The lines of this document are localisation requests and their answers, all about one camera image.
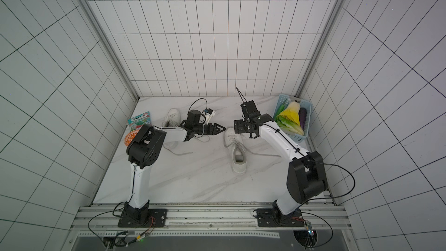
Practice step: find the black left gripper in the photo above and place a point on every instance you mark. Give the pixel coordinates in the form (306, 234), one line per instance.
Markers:
(214, 131)

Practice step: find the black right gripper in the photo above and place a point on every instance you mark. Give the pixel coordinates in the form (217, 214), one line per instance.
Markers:
(240, 127)

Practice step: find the white sneaker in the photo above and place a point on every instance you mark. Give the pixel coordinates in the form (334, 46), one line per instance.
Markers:
(172, 119)
(233, 142)

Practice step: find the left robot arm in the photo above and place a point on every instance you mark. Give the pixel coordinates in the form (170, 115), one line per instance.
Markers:
(145, 148)

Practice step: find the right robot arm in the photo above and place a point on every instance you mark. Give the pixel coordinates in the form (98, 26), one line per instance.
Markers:
(306, 177)

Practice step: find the green chili pepper toy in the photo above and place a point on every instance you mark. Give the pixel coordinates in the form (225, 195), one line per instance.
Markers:
(281, 108)

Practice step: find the green lettuce toy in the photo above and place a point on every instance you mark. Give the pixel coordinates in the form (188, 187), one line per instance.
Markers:
(289, 126)

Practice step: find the light blue plastic basket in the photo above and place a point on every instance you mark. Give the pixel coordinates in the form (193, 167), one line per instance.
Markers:
(303, 104)

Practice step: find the purple eggplant toy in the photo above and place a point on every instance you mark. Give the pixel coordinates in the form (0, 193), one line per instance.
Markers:
(302, 117)

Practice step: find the green snack packet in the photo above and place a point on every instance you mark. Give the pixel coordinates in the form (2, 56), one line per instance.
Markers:
(136, 122)

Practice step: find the orange patterned bowl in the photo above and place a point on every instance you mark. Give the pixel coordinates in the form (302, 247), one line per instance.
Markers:
(130, 137)

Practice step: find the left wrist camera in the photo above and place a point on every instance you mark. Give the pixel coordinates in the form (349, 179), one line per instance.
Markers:
(208, 114)

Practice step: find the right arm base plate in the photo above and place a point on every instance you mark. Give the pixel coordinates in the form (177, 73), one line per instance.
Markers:
(273, 218)

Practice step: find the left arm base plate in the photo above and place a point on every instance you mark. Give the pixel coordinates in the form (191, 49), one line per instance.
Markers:
(143, 218)

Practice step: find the aluminium mounting rail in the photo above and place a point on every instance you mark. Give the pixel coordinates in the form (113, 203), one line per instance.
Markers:
(208, 219)

